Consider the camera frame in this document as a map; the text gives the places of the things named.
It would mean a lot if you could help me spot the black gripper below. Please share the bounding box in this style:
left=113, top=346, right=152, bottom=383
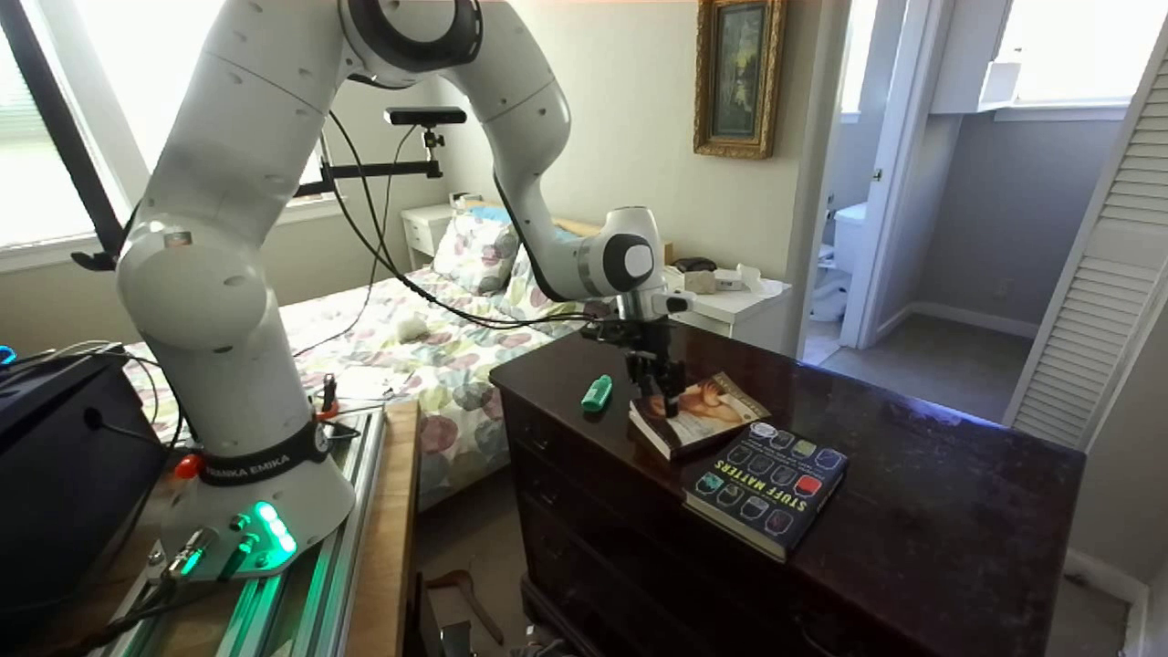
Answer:
left=625, top=315, right=685, bottom=425

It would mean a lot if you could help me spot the book with portrait cover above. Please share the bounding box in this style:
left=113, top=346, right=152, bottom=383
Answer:
left=625, top=369, right=772, bottom=467

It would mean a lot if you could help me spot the dark book with coloured squares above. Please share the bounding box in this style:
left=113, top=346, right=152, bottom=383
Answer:
left=677, top=419, right=853, bottom=566

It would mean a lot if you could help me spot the green plastic bottle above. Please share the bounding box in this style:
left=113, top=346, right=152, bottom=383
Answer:
left=578, top=371, right=618, bottom=419

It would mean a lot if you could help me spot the white nightstand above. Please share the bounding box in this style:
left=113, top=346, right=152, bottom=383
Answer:
left=664, top=261, right=797, bottom=358

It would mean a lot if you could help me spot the floral pillow with blue edge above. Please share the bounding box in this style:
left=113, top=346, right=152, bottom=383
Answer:
left=430, top=200, right=524, bottom=300

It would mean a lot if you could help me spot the bed with floral cover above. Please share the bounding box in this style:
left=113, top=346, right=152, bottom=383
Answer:
left=275, top=261, right=600, bottom=506

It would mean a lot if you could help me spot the dark wooden dresser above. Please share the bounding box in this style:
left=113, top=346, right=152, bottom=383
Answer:
left=490, top=306, right=1087, bottom=657

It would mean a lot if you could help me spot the brown cardboard box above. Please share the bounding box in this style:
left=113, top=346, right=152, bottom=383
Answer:
left=417, top=566, right=523, bottom=657

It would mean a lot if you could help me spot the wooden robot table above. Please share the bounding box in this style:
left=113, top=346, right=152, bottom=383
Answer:
left=342, top=398, right=423, bottom=657

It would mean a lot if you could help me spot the white room door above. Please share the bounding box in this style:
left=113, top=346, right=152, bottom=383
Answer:
left=836, top=0, right=943, bottom=354

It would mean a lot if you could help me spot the gold framed painting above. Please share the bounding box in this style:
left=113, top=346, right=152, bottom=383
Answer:
left=692, top=0, right=789, bottom=163

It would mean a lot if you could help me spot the red black knob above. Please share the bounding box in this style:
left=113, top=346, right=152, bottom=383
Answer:
left=312, top=371, right=347, bottom=425

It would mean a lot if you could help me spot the white louvered closet door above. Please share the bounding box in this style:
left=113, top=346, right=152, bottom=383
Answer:
left=1005, top=23, right=1168, bottom=456

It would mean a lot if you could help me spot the black equipment box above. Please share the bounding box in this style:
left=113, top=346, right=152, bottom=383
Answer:
left=0, top=343, right=173, bottom=618

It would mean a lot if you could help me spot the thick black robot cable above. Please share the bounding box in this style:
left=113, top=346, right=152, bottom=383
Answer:
left=319, top=105, right=612, bottom=331

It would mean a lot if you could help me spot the thin black camera cable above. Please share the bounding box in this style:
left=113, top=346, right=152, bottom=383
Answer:
left=289, top=123, right=423, bottom=365

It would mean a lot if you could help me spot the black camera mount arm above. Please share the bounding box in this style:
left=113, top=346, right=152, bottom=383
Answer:
left=289, top=123, right=447, bottom=203

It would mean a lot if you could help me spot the black stereo camera bar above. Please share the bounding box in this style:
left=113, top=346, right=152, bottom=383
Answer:
left=384, top=104, right=472, bottom=130

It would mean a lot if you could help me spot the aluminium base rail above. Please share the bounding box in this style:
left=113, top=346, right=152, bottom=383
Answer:
left=92, top=404, right=393, bottom=657

